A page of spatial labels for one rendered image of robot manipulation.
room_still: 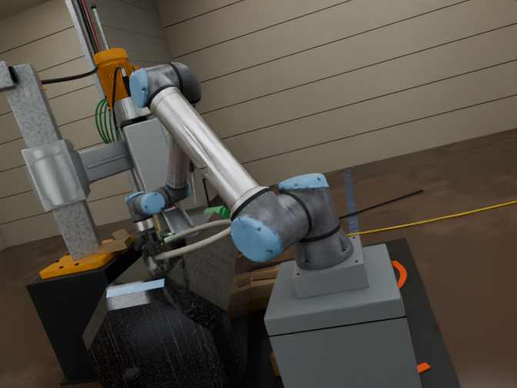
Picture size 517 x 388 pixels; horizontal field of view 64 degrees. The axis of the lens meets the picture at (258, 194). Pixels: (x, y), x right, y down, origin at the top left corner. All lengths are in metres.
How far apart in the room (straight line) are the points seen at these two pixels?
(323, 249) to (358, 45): 5.87
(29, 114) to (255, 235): 2.13
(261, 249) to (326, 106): 5.94
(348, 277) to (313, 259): 0.12
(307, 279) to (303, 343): 0.18
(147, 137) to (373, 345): 1.79
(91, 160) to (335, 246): 2.12
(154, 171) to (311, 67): 4.77
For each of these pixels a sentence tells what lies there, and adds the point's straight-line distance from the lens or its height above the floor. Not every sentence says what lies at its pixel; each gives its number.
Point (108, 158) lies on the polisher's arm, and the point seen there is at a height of 1.36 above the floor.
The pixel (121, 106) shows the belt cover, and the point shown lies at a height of 1.64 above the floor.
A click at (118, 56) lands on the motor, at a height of 2.02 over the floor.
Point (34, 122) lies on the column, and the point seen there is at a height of 1.71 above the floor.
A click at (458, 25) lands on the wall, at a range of 7.22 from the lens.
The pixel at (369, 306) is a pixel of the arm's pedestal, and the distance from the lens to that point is 1.24.
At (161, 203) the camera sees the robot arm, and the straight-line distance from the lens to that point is 1.78.
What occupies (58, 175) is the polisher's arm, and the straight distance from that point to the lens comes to 2.90.
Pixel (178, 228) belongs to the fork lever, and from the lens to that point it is 2.42.
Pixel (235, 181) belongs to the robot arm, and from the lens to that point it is 1.20.
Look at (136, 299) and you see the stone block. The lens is 2.07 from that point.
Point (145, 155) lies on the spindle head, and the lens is 2.58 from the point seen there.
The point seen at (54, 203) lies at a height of 1.19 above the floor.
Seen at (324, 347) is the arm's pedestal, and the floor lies 0.73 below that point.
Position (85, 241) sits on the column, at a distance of 3.03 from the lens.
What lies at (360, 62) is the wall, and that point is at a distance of 6.98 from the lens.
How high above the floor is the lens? 1.46
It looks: 12 degrees down
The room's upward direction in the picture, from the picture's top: 16 degrees counter-clockwise
